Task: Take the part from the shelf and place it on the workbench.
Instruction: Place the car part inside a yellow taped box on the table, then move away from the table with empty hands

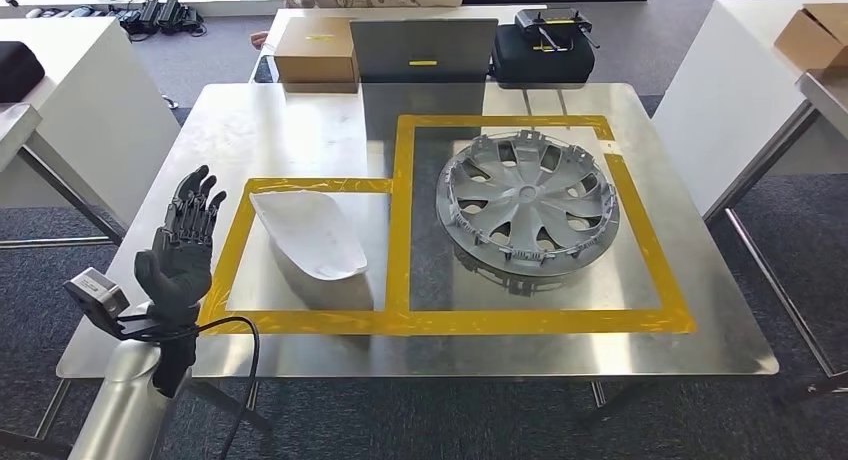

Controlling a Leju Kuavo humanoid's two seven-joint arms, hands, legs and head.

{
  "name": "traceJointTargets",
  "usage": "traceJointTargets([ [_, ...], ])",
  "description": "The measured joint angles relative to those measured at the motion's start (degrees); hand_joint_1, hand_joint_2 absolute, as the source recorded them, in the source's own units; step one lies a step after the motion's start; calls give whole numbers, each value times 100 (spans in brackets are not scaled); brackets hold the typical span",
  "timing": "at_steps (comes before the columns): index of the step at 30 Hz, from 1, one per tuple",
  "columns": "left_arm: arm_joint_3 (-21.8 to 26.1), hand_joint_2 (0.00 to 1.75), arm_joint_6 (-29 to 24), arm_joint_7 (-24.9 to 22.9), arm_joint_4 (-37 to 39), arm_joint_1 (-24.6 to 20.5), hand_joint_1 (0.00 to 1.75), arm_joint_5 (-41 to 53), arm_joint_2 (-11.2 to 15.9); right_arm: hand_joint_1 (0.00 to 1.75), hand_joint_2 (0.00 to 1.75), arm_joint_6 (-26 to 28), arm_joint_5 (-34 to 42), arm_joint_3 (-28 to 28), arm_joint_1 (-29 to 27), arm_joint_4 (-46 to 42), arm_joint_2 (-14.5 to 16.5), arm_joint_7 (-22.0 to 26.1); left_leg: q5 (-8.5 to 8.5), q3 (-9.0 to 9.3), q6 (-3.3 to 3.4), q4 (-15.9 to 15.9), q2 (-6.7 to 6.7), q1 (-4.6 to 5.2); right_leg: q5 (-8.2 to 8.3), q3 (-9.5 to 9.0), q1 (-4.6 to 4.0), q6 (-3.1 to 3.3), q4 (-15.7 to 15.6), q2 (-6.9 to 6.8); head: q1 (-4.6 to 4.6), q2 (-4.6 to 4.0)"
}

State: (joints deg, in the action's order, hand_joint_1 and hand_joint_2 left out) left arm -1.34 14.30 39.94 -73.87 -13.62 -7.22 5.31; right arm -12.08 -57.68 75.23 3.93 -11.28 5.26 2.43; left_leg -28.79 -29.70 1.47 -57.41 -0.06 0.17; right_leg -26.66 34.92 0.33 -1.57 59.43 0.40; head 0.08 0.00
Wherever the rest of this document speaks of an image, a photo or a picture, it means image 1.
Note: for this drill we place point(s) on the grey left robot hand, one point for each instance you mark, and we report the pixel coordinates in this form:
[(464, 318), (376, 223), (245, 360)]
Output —
[(179, 265)]

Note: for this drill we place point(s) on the white curved plastic part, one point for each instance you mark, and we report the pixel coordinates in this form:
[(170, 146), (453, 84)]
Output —
[(311, 235)]

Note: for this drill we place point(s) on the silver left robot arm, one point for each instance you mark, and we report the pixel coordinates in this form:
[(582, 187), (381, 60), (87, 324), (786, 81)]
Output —
[(126, 404)]

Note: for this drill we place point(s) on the steel workbench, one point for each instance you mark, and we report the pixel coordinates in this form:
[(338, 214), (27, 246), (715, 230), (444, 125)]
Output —
[(825, 92), (16, 129), (298, 132)]

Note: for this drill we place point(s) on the yellow bench tape rectangle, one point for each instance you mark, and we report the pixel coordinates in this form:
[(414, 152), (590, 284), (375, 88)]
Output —
[(401, 212), (228, 245)]

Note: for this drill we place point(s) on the black power adapters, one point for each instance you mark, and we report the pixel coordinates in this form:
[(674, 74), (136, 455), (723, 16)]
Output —
[(162, 16)]

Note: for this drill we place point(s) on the brown cardboard box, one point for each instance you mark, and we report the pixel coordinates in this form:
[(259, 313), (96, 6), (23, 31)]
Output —
[(318, 56), (815, 36)]

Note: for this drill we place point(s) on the black zip case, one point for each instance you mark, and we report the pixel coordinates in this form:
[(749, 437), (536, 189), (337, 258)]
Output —
[(543, 66), (16, 69)]

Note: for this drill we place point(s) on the grey laptop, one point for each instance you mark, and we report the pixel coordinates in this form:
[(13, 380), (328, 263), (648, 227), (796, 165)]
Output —
[(424, 46)]

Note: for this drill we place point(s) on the silver wheel hubcap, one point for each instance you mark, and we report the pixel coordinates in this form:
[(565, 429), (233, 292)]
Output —
[(523, 198)]

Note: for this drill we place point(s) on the white desk panel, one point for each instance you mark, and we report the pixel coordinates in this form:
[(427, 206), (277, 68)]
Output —
[(722, 92)]

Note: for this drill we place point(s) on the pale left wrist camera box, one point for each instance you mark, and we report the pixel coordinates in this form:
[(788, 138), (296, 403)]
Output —
[(96, 298)]

